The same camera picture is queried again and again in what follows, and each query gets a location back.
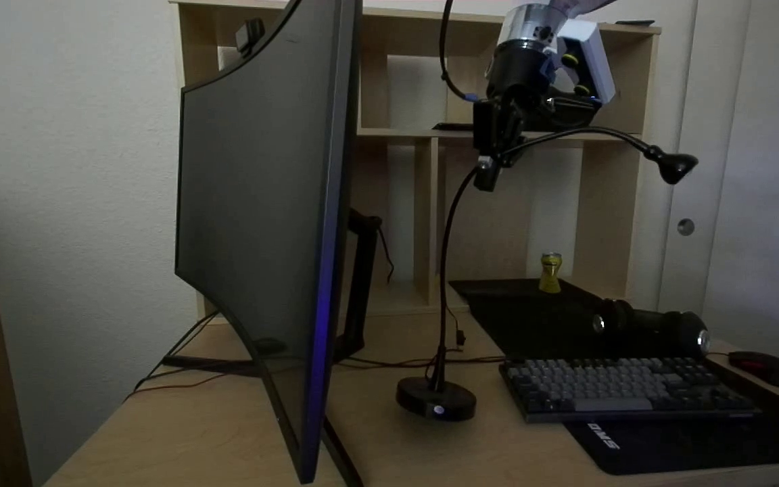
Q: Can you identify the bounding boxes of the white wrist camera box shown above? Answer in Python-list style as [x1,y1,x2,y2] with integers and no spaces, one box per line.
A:
[551,18,620,108]

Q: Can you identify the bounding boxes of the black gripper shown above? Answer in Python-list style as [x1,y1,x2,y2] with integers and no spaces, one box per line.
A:
[470,38,558,193]

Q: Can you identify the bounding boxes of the grey mechanical keyboard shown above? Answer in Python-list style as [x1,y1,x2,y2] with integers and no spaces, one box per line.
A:
[499,353,762,423]

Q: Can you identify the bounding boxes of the black gooseneck desk lamp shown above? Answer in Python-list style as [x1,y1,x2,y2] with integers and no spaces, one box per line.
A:
[395,124,700,423]

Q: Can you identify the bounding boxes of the black desk mat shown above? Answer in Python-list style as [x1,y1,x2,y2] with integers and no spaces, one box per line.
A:
[449,276,779,479]

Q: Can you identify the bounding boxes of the small yellow figurine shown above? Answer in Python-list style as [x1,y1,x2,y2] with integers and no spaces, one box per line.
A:
[537,252,566,298]

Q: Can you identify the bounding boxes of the black keyboard cable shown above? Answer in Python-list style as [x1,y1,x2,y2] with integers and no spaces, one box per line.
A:
[338,352,508,369]

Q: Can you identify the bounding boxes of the light wooden shelf unit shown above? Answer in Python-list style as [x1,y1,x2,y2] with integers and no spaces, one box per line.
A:
[170,0,664,314]

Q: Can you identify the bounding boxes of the large curved monitor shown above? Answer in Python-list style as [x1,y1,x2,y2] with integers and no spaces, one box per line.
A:
[173,0,366,487]

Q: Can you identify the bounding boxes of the black monitor stand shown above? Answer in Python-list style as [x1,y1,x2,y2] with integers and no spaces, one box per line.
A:
[161,208,384,487]

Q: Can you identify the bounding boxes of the white door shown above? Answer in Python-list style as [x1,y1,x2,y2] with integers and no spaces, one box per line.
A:
[630,0,754,317]

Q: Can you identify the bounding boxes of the thin reddish cable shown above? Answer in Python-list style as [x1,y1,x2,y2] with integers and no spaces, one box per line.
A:
[373,223,401,284]

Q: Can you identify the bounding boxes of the black bag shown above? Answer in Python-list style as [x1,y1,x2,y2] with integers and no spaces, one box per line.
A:
[534,87,607,135]

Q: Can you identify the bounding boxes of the black computer mouse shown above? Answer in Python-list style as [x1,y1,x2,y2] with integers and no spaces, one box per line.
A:
[729,349,779,395]

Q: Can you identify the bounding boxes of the black webcam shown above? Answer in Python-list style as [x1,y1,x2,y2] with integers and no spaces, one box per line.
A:
[234,18,267,60]

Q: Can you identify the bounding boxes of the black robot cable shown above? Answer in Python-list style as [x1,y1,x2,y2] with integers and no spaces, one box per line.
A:
[438,0,484,104]

